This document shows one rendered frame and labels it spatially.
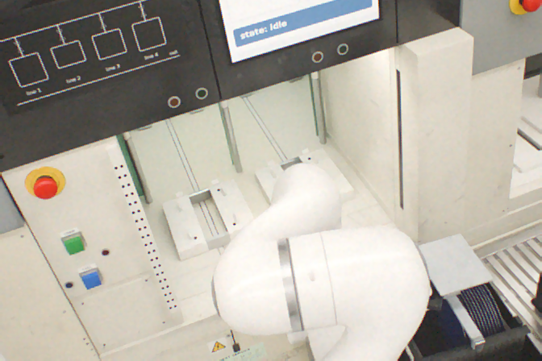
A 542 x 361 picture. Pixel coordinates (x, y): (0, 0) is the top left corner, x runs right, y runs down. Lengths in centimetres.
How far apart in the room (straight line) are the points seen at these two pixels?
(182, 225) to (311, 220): 93
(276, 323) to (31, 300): 75
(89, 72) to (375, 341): 62
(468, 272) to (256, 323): 58
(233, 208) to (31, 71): 78
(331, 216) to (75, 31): 50
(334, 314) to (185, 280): 92
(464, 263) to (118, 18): 72
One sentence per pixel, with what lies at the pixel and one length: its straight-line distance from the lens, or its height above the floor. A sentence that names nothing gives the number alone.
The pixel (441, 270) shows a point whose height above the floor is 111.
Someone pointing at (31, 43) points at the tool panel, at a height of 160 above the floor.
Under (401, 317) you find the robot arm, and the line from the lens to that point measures 65.
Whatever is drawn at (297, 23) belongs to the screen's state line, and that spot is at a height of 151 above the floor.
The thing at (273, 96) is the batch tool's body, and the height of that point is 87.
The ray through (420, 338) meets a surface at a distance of 148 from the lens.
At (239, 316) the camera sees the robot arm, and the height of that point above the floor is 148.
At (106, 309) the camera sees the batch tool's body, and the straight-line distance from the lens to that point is 137.
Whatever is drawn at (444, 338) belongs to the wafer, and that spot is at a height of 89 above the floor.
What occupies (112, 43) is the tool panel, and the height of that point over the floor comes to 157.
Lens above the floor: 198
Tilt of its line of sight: 37 degrees down
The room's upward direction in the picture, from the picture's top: 11 degrees counter-clockwise
